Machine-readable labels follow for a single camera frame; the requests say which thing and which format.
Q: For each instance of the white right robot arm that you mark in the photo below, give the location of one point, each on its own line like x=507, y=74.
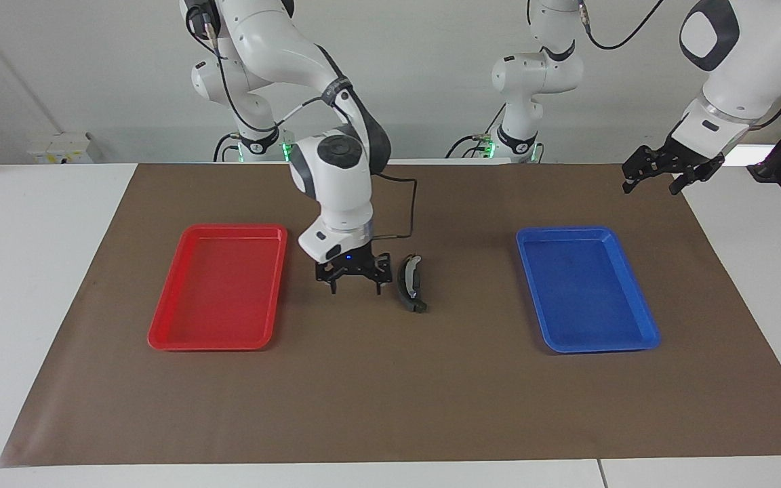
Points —
x=336, y=183

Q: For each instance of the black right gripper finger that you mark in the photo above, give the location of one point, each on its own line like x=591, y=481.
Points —
x=382, y=279
x=333, y=285

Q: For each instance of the white wall socket box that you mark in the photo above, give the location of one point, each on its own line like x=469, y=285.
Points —
x=62, y=148

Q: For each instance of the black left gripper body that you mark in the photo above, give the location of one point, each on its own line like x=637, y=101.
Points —
x=672, y=161

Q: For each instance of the brown table mat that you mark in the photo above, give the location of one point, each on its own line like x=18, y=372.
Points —
x=390, y=393

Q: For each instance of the blue plastic tray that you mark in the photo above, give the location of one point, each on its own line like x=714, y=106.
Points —
x=587, y=291

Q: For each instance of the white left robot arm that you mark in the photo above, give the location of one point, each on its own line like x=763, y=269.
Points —
x=736, y=74

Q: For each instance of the red plastic tray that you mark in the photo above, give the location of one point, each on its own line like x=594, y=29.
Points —
x=221, y=291

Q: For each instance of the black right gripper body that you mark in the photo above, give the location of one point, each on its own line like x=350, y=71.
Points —
x=353, y=268

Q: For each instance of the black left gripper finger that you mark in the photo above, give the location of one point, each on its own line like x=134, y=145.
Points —
x=683, y=181
x=630, y=181

